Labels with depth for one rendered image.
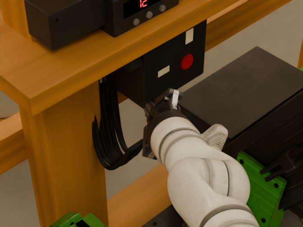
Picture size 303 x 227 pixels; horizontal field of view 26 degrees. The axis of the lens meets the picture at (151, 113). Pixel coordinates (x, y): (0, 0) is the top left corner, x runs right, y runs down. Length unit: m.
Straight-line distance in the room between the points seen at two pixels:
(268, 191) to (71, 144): 0.41
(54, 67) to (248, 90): 0.57
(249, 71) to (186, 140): 0.68
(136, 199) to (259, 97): 0.46
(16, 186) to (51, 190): 1.59
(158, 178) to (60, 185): 0.45
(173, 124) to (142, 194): 0.80
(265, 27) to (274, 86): 2.42
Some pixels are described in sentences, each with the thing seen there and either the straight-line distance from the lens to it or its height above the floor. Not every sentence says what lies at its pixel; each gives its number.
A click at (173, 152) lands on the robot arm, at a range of 0.91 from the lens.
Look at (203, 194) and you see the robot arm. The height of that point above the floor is 1.61.
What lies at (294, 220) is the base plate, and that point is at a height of 0.90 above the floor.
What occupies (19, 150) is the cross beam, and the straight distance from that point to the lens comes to 1.41.
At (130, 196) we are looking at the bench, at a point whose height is 0.88.
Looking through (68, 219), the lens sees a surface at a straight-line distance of 1.37.
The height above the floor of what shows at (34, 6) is 1.63.
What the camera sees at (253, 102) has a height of 1.24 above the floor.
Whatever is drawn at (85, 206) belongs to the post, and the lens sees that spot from 1.52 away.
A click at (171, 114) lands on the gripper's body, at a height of 1.53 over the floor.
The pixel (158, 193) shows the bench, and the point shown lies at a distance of 1.76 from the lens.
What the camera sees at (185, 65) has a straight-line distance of 1.30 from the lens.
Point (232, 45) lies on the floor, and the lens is 3.77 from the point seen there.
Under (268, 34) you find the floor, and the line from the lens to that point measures 3.90.
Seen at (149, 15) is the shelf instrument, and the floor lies 1.56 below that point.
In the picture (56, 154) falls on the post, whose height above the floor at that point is 1.25.
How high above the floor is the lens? 2.20
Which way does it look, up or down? 42 degrees down
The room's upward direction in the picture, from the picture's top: straight up
